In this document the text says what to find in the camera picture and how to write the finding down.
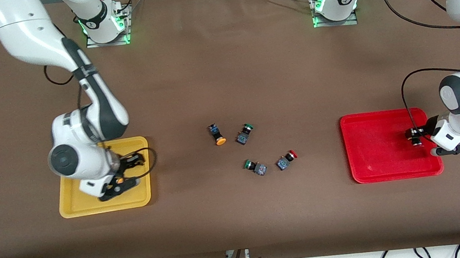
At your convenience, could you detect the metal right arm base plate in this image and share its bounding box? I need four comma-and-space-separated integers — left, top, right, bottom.
82, 4, 133, 49

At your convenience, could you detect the red push button switch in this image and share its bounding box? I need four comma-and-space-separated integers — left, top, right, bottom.
275, 149, 299, 172
409, 128, 426, 148

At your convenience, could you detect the green push button switch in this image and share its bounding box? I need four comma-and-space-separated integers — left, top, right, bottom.
234, 123, 256, 146
243, 158, 269, 178

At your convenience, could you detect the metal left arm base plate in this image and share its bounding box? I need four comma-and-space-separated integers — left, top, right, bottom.
310, 0, 359, 30

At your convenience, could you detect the red plastic tray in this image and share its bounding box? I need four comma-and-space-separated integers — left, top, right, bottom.
339, 104, 445, 187

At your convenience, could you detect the yellow plastic tray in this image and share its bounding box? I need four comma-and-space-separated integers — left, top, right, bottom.
52, 135, 156, 220

